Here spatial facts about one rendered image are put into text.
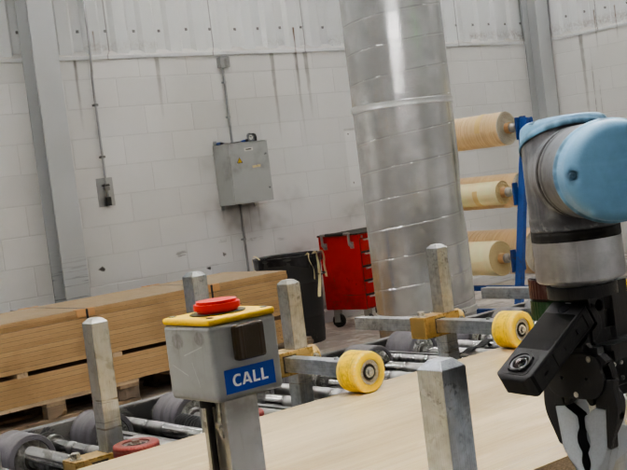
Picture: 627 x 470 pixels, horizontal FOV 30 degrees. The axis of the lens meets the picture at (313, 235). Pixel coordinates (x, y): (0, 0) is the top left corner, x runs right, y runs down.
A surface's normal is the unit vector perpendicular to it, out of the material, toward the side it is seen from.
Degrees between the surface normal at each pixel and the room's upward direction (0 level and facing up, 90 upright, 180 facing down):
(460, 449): 90
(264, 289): 90
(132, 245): 90
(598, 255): 91
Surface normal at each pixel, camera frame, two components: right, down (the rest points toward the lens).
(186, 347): -0.76, 0.13
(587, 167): -0.05, 0.06
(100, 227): 0.64, -0.04
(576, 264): -0.33, 0.09
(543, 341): -0.49, -0.78
